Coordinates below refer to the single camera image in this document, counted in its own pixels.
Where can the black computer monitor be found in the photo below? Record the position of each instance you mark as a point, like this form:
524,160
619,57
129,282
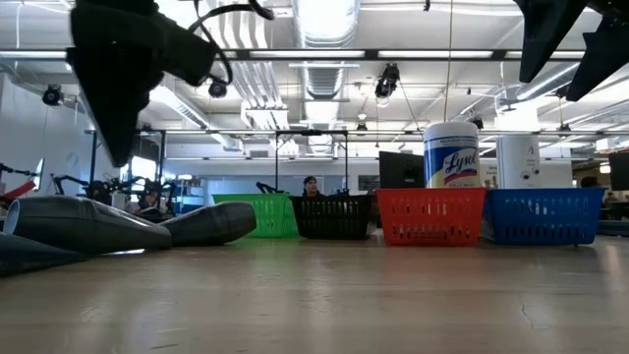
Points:
620,169
400,169

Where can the Lysol wipes canister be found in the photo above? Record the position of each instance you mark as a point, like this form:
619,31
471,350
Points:
452,157

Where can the black background robot arm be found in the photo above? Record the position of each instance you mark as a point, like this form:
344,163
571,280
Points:
103,189
268,188

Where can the red plastic basket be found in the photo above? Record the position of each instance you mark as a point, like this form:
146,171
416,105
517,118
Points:
432,216

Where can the black plastic basket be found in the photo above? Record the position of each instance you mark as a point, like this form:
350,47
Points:
331,216

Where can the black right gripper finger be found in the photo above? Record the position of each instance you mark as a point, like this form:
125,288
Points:
602,59
543,29

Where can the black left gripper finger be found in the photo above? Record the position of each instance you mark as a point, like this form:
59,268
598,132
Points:
115,98

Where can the grey roll-on deodorant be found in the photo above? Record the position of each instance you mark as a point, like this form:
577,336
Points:
216,223
74,223

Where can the black metal frame stand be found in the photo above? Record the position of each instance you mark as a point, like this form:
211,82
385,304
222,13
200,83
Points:
277,157
162,157

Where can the black ceiling spotlight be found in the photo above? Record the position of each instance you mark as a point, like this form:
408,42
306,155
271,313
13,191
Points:
51,96
387,81
217,89

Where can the green plastic basket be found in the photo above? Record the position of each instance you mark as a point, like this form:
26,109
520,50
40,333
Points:
270,214

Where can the plain white canister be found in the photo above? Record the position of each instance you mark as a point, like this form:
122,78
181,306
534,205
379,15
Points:
518,162

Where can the blue plastic basket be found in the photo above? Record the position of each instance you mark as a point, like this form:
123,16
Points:
540,216

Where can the person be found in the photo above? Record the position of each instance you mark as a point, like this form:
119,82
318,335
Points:
589,182
310,186
150,201

